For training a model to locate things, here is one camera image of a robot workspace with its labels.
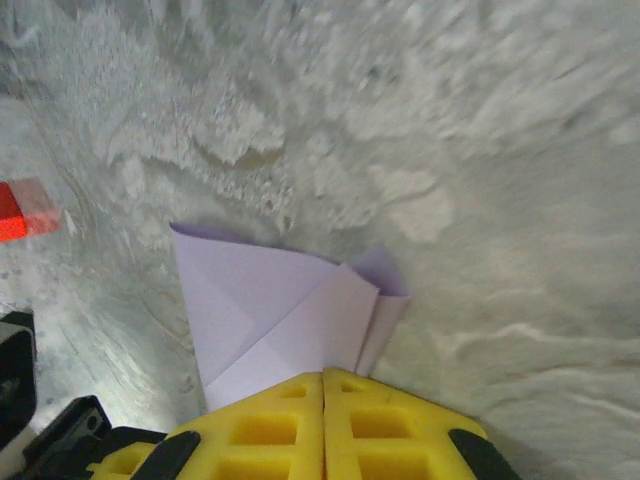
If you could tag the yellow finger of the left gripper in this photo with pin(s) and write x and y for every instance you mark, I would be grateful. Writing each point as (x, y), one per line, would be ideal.
(120, 462)

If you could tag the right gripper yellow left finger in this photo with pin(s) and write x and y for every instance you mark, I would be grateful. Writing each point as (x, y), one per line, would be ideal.
(260, 435)

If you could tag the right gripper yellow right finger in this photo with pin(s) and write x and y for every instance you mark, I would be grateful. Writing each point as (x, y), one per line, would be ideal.
(390, 435)

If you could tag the purple square paper sheet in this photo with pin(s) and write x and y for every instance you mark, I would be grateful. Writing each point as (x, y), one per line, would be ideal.
(280, 305)

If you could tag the red rectangular block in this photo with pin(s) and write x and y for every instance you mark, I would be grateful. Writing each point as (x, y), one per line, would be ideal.
(25, 212)

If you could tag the marble patterned table cover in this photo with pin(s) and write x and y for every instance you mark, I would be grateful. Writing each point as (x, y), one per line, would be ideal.
(400, 150)

